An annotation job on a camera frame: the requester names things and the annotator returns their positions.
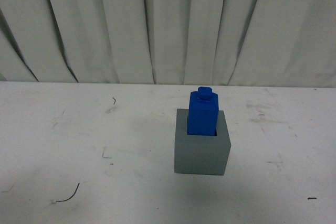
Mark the gray square base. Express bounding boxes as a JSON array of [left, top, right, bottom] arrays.
[[174, 109, 231, 176]]

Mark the white curtain backdrop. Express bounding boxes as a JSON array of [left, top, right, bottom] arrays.
[[1, 0, 335, 88]]

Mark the blue block part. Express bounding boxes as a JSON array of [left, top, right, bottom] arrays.
[[187, 87, 219, 136]]

